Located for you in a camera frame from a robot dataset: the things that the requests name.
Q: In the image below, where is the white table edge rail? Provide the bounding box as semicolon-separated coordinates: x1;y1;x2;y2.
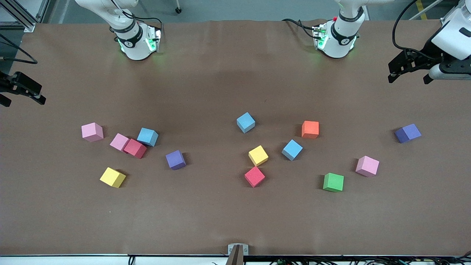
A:
0;255;471;265

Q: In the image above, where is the purple foam cube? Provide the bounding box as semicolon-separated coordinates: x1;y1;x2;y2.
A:
165;150;187;170
394;124;422;144

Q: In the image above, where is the yellow foam cube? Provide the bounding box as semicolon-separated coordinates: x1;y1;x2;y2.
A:
100;167;126;188
248;145;269;167

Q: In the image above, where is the green foam cube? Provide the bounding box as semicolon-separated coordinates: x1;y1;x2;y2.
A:
323;173;344;192

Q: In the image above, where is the black base cable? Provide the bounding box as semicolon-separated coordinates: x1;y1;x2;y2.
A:
283;18;318;39
127;17;164;37

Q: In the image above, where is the brown table cover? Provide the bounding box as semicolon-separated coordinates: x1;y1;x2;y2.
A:
0;19;471;256

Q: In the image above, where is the blue foam cube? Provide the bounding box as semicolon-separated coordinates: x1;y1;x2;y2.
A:
137;127;159;147
236;112;256;134
281;139;304;161

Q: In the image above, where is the pink foam cube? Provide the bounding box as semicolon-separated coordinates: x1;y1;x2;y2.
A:
81;123;104;142
355;155;380;177
110;133;130;152

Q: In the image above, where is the red foam cube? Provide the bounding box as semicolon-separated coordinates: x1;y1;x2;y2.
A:
123;139;148;159
244;166;266;188

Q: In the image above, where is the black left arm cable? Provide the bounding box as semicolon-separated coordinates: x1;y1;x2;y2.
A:
392;0;446;61

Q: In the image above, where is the orange foam cube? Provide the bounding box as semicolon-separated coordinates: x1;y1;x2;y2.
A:
301;121;320;139

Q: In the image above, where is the grey metal table bracket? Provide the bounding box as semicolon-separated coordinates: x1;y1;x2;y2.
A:
225;244;249;265

